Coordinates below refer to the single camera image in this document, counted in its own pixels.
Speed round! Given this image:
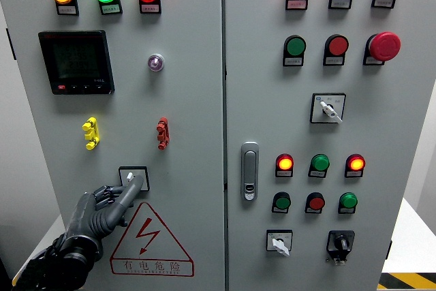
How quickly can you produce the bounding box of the turn switch slim white handle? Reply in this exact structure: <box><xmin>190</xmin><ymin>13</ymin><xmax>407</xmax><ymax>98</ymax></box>
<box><xmin>118</xmin><ymin>166</ymin><xmax>151</xmax><ymax>192</ymax></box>

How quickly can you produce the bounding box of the red warning triangle sign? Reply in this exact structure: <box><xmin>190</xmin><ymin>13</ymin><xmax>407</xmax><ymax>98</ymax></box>
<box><xmin>110</xmin><ymin>202</ymin><xmax>196</xmax><ymax>278</ymax></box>

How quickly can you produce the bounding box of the grey cabinet door with display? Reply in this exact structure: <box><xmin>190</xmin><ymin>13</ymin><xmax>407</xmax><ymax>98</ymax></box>
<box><xmin>0</xmin><ymin>0</ymin><xmax>227</xmax><ymax>291</ymax></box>

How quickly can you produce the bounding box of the black display meter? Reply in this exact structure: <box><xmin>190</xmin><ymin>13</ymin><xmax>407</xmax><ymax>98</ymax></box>
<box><xmin>37</xmin><ymin>30</ymin><xmax>116</xmax><ymax>95</ymax></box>

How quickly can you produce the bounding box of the silver door lock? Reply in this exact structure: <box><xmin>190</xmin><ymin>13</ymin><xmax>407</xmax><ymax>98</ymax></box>
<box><xmin>240</xmin><ymin>141</ymin><xmax>260</xmax><ymax>202</ymax></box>

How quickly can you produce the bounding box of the white round lamp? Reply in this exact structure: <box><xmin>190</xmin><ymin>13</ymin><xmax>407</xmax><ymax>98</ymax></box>
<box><xmin>146</xmin><ymin>52</ymin><xmax>166</xmax><ymax>73</ymax></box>

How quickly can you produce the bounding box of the small green push button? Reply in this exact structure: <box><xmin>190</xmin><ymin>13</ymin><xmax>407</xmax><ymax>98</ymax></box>
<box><xmin>272</xmin><ymin>192</ymin><xmax>292</xmax><ymax>211</ymax></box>

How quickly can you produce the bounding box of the small red ringed lamp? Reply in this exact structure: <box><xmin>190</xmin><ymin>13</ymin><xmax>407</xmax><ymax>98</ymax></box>
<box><xmin>346</xmin><ymin>153</ymin><xmax>367</xmax><ymax>172</ymax></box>
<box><xmin>276</xmin><ymin>153</ymin><xmax>294</xmax><ymax>172</ymax></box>

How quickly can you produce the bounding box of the small red push button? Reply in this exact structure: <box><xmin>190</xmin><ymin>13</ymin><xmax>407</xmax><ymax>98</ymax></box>
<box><xmin>306</xmin><ymin>192</ymin><xmax>326</xmax><ymax>211</ymax></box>

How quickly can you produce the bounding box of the small green lamp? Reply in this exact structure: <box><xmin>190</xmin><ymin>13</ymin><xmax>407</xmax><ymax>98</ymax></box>
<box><xmin>311</xmin><ymin>153</ymin><xmax>330</xmax><ymax>172</ymax></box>
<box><xmin>339</xmin><ymin>192</ymin><xmax>358</xmax><ymax>209</ymax></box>

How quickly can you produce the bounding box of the large green push button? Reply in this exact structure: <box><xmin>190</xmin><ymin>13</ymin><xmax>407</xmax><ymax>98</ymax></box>
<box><xmin>285</xmin><ymin>35</ymin><xmax>307</xmax><ymax>57</ymax></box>

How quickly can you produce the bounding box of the grey cabinet door with lock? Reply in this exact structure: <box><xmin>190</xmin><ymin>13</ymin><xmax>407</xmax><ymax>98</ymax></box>
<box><xmin>223</xmin><ymin>0</ymin><xmax>436</xmax><ymax>291</ymax></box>

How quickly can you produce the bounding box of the large red push button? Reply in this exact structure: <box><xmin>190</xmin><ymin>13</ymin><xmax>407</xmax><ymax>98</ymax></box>
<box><xmin>325</xmin><ymin>34</ymin><xmax>349</xmax><ymax>57</ymax></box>

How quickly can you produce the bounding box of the black yellow striped tape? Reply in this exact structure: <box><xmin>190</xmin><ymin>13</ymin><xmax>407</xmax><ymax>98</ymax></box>
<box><xmin>377</xmin><ymin>272</ymin><xmax>436</xmax><ymax>291</ymax></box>

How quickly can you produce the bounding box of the large red stop button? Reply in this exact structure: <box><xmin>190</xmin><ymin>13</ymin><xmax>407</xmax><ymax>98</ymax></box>
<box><xmin>369</xmin><ymin>31</ymin><xmax>402</xmax><ymax>62</ymax></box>

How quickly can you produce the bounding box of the small yellow handle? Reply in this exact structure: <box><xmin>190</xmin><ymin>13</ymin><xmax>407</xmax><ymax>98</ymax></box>
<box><xmin>82</xmin><ymin>117</ymin><xmax>101</xmax><ymax>151</ymax></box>

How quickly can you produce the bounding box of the small red handle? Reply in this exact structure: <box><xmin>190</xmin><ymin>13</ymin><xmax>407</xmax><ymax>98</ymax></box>
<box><xmin>156</xmin><ymin>117</ymin><xmax>170</xmax><ymax>151</ymax></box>

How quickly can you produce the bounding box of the turn switch wide white handle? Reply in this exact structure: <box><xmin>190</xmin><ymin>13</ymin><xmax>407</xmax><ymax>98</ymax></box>
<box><xmin>266</xmin><ymin>229</ymin><xmax>294</xmax><ymax>258</ymax></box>

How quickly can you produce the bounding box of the turn switch black handle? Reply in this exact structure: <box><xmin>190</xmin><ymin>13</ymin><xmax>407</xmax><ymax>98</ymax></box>
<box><xmin>326</xmin><ymin>230</ymin><xmax>356</xmax><ymax>266</ymax></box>

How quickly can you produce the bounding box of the large turn switch white handle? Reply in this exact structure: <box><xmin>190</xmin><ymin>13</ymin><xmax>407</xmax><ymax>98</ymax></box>
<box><xmin>309</xmin><ymin>92</ymin><xmax>347</xmax><ymax>125</ymax></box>

